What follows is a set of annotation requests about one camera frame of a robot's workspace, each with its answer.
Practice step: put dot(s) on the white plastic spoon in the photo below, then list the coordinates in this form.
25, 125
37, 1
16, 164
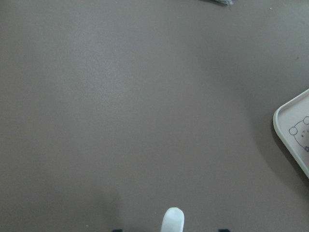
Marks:
173, 220

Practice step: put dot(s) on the beige rectangular tray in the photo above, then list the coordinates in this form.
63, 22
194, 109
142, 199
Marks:
291, 124

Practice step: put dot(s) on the grey folded cloth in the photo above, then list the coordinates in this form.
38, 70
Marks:
222, 2

